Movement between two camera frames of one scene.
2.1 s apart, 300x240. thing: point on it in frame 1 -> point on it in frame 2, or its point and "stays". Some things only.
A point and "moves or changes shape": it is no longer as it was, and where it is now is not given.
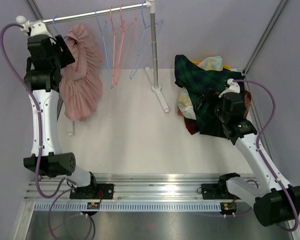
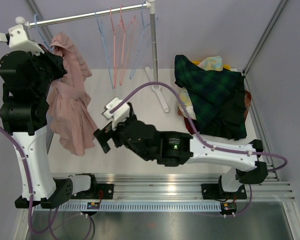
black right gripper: [210, 96] -> [102, 135]
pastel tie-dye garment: [186, 107] stays
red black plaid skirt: [192, 125] stays
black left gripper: [58, 45] -> [56, 62]
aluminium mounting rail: [168, 187] stays
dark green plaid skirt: [195, 81] stays
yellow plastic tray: [227, 66] stays
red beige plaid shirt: [247, 102] stays
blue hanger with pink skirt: [53, 23] moves or changes shape
